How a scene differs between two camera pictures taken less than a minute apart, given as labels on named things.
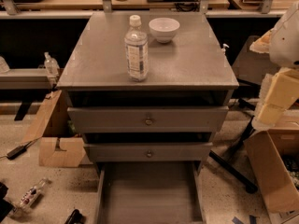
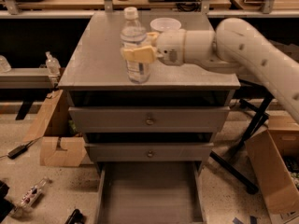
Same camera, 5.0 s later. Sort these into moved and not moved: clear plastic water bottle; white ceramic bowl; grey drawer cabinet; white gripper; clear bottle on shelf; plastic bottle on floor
Moved: clear plastic water bottle; white gripper
Not moved: grey drawer cabinet; plastic bottle on floor; white ceramic bowl; clear bottle on shelf
